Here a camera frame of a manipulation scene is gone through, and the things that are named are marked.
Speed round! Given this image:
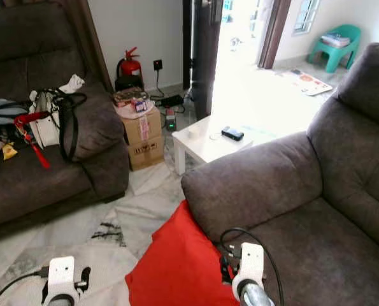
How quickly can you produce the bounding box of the red pillow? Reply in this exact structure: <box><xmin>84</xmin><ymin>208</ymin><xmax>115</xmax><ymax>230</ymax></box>
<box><xmin>125</xmin><ymin>200</ymin><xmax>241</xmax><ymax>306</ymax></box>

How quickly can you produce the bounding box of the teal plastic chair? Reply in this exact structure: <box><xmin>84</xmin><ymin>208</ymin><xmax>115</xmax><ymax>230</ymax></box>
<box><xmin>308</xmin><ymin>24</ymin><xmax>362</xmax><ymax>73</ymax></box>

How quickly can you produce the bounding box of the brown fabric sofa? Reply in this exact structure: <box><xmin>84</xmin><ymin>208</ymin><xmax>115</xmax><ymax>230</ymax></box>
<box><xmin>180</xmin><ymin>42</ymin><xmax>379</xmax><ymax>306</ymax></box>
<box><xmin>0</xmin><ymin>2</ymin><xmax>131</xmax><ymax>230</ymax></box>

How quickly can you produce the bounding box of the white low table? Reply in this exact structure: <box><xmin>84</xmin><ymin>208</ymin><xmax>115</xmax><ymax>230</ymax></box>
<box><xmin>171</xmin><ymin>115</ymin><xmax>263</xmax><ymax>176</ymax></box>

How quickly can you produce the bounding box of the yellow tag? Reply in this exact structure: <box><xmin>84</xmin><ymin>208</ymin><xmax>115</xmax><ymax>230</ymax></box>
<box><xmin>1</xmin><ymin>143</ymin><xmax>18</xmax><ymax>160</ymax></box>

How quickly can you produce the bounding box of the brown cardboard box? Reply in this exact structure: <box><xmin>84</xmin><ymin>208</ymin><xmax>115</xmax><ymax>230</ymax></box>
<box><xmin>124</xmin><ymin>107</ymin><xmax>166</xmax><ymax>171</ymax></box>

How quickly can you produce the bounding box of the small device with green light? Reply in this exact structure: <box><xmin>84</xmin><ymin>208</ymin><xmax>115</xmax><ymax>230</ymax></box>
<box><xmin>165</xmin><ymin>107</ymin><xmax>178</xmax><ymax>131</ymax></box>

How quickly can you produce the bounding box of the pink cloth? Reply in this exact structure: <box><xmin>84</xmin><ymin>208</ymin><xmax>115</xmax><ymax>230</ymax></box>
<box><xmin>116</xmin><ymin>101</ymin><xmax>150</xmax><ymax>120</ymax></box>

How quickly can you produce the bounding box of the black power adapter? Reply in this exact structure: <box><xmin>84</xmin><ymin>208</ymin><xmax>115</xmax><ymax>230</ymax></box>
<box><xmin>161</xmin><ymin>94</ymin><xmax>185</xmax><ymax>108</ymax></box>

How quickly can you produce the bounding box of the grey bag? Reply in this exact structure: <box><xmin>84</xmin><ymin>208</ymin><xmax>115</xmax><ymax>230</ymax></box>
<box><xmin>0</xmin><ymin>98</ymin><xmax>32</xmax><ymax>141</ymax></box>

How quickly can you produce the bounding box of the patterned snack box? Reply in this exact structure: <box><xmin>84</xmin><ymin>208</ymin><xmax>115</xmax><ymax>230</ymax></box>
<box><xmin>113</xmin><ymin>88</ymin><xmax>148</xmax><ymax>106</ymax></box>

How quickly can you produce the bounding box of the crumpled white cloth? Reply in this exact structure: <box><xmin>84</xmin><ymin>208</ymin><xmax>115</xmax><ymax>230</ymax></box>
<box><xmin>59</xmin><ymin>75</ymin><xmax>86</xmax><ymax>94</ymax></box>

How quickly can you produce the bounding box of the printed floor mat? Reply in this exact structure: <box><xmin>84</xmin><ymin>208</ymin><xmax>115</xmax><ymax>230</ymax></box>
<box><xmin>282</xmin><ymin>69</ymin><xmax>334</xmax><ymax>96</ymax></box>

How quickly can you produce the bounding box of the dark door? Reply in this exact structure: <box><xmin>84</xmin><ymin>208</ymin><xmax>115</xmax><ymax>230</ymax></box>
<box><xmin>182</xmin><ymin>0</ymin><xmax>223</xmax><ymax>122</ymax></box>

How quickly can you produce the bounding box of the red fire extinguisher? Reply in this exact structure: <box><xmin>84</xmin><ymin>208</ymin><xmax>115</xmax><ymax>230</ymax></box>
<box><xmin>116</xmin><ymin>47</ymin><xmax>144</xmax><ymax>92</ymax></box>

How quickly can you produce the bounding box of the folded white cloth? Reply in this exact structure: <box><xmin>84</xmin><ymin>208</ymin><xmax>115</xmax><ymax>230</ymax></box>
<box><xmin>320</xmin><ymin>34</ymin><xmax>351</xmax><ymax>48</ymax></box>

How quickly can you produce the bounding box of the glass window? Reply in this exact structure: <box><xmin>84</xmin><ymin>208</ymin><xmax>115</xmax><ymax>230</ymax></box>
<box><xmin>292</xmin><ymin>0</ymin><xmax>321</xmax><ymax>34</ymax></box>

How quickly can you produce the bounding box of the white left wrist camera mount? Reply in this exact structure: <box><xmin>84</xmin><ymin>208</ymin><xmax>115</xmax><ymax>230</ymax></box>
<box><xmin>48</xmin><ymin>256</ymin><xmax>77</xmax><ymax>304</ymax></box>

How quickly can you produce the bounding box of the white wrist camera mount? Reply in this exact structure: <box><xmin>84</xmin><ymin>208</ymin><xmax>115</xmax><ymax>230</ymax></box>
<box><xmin>232</xmin><ymin>242</ymin><xmax>265</xmax><ymax>299</ymax></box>
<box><xmin>48</xmin><ymin>256</ymin><xmax>77</xmax><ymax>304</ymax></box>

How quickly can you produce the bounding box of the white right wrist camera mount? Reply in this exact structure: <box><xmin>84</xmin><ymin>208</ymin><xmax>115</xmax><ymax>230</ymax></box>
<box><xmin>232</xmin><ymin>242</ymin><xmax>265</xmax><ymax>299</ymax></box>

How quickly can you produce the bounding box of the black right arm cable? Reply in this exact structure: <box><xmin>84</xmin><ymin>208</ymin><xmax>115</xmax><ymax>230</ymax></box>
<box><xmin>220</xmin><ymin>228</ymin><xmax>284</xmax><ymax>306</ymax></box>

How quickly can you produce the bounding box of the white handbag with black straps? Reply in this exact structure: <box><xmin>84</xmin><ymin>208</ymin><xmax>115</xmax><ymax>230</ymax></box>
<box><xmin>29</xmin><ymin>88</ymin><xmax>88</xmax><ymax>163</ymax></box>

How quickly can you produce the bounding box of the red tassel strap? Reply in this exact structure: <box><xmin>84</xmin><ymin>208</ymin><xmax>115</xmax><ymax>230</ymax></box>
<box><xmin>14</xmin><ymin>112</ymin><xmax>52</xmax><ymax>170</ymax></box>

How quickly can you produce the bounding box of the brown door frame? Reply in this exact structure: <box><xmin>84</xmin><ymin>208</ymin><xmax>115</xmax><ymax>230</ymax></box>
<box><xmin>257</xmin><ymin>0</ymin><xmax>293</xmax><ymax>69</ymax></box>

